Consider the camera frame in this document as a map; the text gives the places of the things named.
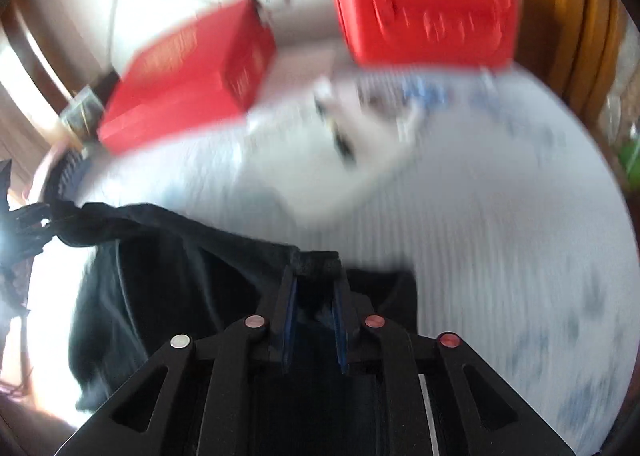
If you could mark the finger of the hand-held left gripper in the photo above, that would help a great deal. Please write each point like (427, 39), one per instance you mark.
(31, 228)

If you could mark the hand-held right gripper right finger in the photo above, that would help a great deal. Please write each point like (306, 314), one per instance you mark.
(342, 326)

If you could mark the white cloth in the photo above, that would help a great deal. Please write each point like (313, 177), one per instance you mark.
(345, 156)

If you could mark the dark ribbed object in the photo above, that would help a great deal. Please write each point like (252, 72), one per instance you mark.
(70, 176)

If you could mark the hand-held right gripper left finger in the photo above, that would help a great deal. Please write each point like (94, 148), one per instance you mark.
(289, 321)

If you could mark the small dark box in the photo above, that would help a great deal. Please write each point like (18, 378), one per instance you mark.
(82, 114)

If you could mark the white printed bed sheet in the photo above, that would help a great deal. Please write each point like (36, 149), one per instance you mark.
(490, 236)

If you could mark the black garment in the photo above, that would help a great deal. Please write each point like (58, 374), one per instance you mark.
(190, 296)

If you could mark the red cardboard box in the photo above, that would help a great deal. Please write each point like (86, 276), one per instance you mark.
(185, 81)

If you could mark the red plastic case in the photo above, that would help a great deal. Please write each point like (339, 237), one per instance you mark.
(425, 6)

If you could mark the green object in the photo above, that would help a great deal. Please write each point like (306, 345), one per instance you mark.
(631, 154)

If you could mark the wooden headboard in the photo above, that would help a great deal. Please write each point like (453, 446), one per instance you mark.
(575, 16)

